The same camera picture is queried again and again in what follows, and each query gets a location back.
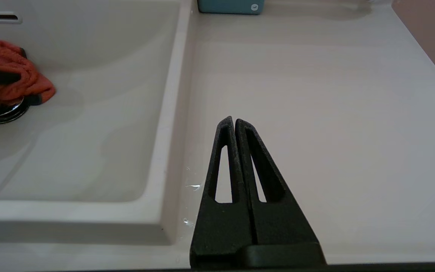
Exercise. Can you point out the white sink basin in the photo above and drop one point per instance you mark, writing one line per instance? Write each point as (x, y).
(108, 113)

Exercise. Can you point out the orange cleaning cloth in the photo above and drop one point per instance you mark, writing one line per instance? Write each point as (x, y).
(21, 75)

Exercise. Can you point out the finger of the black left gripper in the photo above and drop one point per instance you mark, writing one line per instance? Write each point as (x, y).
(32, 99)
(6, 77)

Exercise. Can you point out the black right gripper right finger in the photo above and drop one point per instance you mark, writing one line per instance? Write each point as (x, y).
(278, 226)

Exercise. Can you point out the chrome drain stopper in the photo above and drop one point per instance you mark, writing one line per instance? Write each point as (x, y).
(2, 113)

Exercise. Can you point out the blue plastic box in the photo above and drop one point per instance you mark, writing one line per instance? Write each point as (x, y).
(232, 5)

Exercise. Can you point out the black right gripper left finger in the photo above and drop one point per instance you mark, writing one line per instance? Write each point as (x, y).
(221, 226)

